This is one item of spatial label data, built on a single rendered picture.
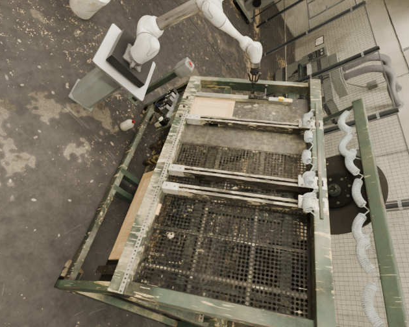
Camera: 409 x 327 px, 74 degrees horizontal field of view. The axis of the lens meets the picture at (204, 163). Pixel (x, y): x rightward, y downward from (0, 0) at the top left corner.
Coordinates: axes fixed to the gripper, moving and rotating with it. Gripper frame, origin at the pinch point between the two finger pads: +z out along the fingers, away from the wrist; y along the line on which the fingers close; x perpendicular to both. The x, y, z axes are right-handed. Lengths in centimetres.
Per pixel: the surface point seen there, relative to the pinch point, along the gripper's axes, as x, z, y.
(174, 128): 56, 11, 65
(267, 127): 44.2, 10.7, -17.8
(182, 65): -11, -10, 72
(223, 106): 18.3, 14.0, 26.1
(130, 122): 29, 38, 128
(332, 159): 41, 49, -82
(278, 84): -17.3, 10.8, -24.2
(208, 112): 28, 14, 40
